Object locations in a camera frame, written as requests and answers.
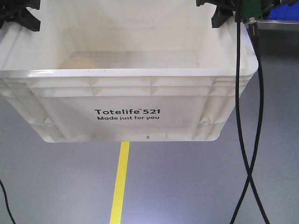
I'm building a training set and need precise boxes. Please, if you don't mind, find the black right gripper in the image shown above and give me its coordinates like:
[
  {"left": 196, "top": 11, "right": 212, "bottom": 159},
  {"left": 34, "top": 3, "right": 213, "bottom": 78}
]
[{"left": 196, "top": 0, "right": 299, "bottom": 29}]

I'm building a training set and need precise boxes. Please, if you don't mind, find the right green circuit board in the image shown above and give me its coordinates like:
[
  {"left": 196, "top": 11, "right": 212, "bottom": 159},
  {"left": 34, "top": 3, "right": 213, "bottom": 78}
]
[{"left": 241, "top": 0, "right": 262, "bottom": 22}]

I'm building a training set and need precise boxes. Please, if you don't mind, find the white plastic tote box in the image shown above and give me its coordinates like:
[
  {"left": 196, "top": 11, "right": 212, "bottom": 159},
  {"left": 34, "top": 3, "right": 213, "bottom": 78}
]
[{"left": 0, "top": 0, "right": 259, "bottom": 143}]

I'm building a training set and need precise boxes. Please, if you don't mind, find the blue bin in background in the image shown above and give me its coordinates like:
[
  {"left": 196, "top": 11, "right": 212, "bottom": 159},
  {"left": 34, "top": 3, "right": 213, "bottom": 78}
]
[{"left": 268, "top": 4, "right": 299, "bottom": 21}]

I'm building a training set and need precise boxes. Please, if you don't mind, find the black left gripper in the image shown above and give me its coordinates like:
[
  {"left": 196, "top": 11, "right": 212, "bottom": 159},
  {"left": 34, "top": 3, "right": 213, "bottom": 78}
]
[{"left": 0, "top": 0, "right": 41, "bottom": 32}]

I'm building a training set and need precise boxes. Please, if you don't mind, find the black cable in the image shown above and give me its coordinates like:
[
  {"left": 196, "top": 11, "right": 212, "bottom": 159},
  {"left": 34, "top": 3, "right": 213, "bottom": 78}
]
[
  {"left": 228, "top": 17, "right": 264, "bottom": 224},
  {"left": 0, "top": 179, "right": 17, "bottom": 224},
  {"left": 235, "top": 0, "right": 271, "bottom": 224}
]

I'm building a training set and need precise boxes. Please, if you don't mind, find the left black cable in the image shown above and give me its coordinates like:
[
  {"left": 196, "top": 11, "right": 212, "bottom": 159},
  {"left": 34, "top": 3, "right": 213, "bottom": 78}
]
[{"left": 0, "top": 179, "right": 17, "bottom": 224}]

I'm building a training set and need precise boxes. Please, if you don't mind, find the cream plush ball toy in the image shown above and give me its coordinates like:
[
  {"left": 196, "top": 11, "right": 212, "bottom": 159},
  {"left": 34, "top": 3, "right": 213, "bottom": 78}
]
[{"left": 59, "top": 56, "right": 98, "bottom": 69}]

